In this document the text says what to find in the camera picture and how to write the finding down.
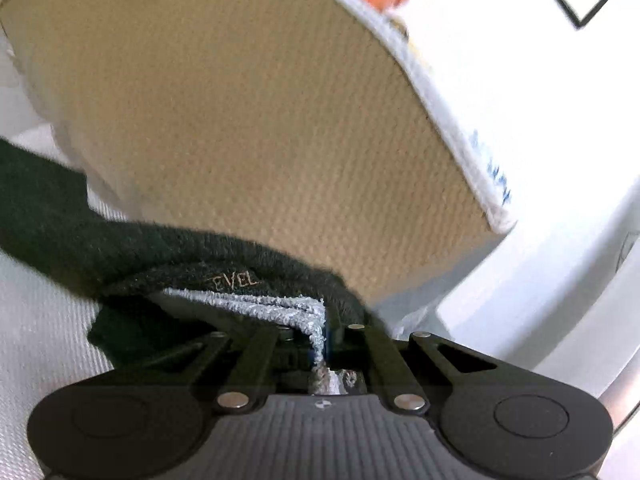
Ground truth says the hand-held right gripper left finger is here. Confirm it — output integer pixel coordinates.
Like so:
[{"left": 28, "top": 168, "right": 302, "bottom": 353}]
[{"left": 115, "top": 327, "right": 282, "bottom": 409}]

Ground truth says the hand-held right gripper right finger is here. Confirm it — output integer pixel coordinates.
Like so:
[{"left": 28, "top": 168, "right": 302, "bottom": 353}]
[{"left": 322, "top": 324, "right": 540, "bottom": 414}]

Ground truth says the black and grey knit sweater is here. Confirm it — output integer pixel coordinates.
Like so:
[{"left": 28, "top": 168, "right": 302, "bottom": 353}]
[{"left": 0, "top": 137, "right": 386, "bottom": 396}]

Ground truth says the woven tan headboard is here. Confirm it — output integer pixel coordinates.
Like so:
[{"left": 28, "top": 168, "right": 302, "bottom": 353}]
[{"left": 0, "top": 0, "right": 518, "bottom": 311}]

